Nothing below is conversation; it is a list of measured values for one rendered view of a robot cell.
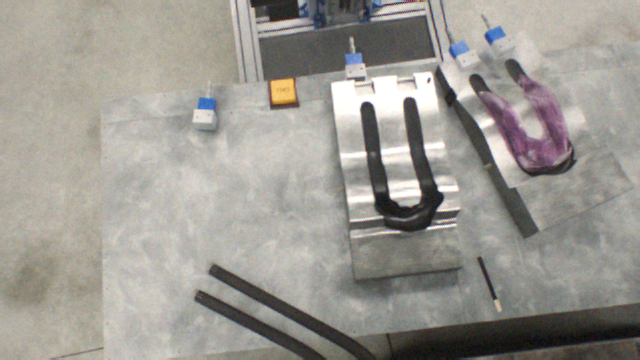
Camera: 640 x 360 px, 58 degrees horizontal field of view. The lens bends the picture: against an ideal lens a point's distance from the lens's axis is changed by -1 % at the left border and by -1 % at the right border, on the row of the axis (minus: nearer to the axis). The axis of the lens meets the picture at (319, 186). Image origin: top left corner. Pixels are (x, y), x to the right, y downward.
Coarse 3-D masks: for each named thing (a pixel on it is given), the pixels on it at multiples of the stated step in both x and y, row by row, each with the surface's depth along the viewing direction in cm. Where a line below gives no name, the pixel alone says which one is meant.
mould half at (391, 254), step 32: (352, 96) 146; (384, 96) 146; (416, 96) 146; (352, 128) 144; (384, 128) 144; (352, 160) 142; (384, 160) 141; (448, 160) 140; (352, 192) 135; (416, 192) 135; (448, 192) 134; (352, 224) 135; (384, 224) 138; (448, 224) 140; (352, 256) 139; (384, 256) 138; (416, 256) 138; (448, 256) 138
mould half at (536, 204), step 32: (448, 64) 152; (480, 64) 152; (544, 64) 151; (512, 96) 146; (480, 128) 143; (576, 128) 144; (512, 160) 142; (608, 160) 138; (512, 192) 140; (544, 192) 137; (576, 192) 136; (608, 192) 136; (544, 224) 134
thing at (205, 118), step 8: (208, 88) 153; (208, 96) 153; (200, 104) 151; (208, 104) 151; (200, 112) 149; (208, 112) 149; (200, 120) 149; (208, 120) 149; (216, 120) 154; (200, 128) 153; (208, 128) 152
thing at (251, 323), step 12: (204, 300) 138; (216, 300) 138; (228, 312) 137; (240, 312) 137; (240, 324) 136; (252, 324) 135; (264, 324) 135; (264, 336) 134; (276, 336) 133; (288, 336) 133
